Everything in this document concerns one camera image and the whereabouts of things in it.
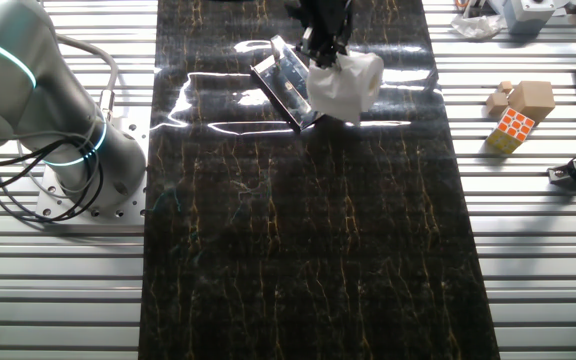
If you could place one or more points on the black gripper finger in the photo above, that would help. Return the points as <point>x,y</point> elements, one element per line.
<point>330,56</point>
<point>308,42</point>

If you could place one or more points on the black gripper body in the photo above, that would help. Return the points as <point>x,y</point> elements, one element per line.
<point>328,20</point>

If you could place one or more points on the white toilet paper roll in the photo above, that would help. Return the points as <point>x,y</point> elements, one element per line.
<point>348,87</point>

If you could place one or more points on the chrome metal roll shelf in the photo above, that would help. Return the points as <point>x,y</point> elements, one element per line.
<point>288,85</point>

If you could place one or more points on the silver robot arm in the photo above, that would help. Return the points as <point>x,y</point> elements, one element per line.
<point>18,100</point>

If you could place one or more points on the crumpled white plastic bag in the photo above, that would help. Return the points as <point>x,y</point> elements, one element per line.
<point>475,26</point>

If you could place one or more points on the small wooden block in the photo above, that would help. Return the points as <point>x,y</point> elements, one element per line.
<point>496,104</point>

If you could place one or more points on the tiny wooden block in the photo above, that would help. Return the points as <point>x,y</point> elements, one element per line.
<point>505,87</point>

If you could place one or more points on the black marble pattern mat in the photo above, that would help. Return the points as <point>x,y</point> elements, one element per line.
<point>318,250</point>

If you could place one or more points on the orange white Rubik's cube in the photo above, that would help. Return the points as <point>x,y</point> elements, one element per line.
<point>513,127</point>

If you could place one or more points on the grey button box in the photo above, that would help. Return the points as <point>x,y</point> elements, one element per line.
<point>528,17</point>

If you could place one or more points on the large wooden block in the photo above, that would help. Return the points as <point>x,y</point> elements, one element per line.
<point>533,100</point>

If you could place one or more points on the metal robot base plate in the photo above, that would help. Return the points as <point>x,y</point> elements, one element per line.
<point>128,210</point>

